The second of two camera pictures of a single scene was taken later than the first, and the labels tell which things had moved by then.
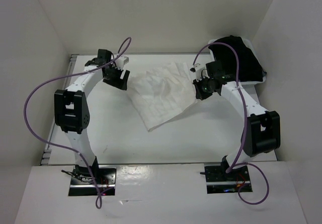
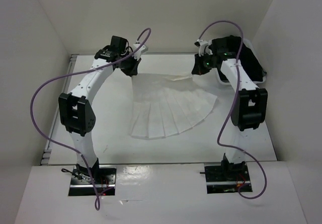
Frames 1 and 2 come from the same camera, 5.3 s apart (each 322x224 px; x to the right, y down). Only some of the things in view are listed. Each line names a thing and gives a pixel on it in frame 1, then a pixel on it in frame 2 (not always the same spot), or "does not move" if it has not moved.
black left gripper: [118, 82] to [133, 70]
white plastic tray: [254, 54] does not move
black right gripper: [200, 94] to [198, 69]
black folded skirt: [250, 70] does not move
